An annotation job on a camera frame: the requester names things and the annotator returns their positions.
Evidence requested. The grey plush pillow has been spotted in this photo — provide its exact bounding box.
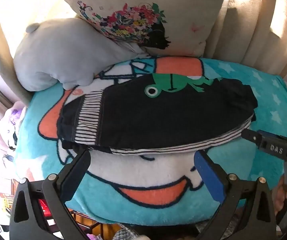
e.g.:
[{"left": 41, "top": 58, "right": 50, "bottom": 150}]
[{"left": 13, "top": 18, "right": 150, "bottom": 92}]

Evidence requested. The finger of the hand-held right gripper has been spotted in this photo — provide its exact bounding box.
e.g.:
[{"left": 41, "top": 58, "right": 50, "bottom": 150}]
[{"left": 240, "top": 128, "right": 287, "bottom": 161}]

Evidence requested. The floral print cushion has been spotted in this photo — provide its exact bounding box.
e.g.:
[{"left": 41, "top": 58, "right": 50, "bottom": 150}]
[{"left": 48, "top": 0, "right": 230, "bottom": 58}]

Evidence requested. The purple and white cloth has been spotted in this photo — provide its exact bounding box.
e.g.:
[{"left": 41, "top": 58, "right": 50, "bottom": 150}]
[{"left": 0, "top": 101, "right": 27, "bottom": 152}]

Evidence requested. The beige sofa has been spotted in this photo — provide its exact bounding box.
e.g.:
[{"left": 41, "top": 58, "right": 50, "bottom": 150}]
[{"left": 0, "top": 0, "right": 287, "bottom": 105}]

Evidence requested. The red printed box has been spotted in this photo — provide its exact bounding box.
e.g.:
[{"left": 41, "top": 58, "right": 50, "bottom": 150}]
[{"left": 0, "top": 192, "right": 17, "bottom": 217}]

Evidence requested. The turquoise printed fleece blanket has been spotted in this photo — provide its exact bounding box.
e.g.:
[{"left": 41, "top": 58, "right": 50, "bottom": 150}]
[{"left": 13, "top": 56, "right": 287, "bottom": 227}]

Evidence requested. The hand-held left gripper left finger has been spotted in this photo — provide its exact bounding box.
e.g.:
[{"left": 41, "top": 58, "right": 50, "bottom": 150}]
[{"left": 10, "top": 149, "right": 91, "bottom": 240}]

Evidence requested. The dark wooden furniture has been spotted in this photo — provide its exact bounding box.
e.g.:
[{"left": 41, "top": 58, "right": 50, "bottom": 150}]
[{"left": 67, "top": 209, "right": 126, "bottom": 240}]

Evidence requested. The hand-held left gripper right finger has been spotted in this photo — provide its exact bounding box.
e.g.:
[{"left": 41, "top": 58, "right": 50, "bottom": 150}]
[{"left": 194, "top": 149, "right": 277, "bottom": 240}]

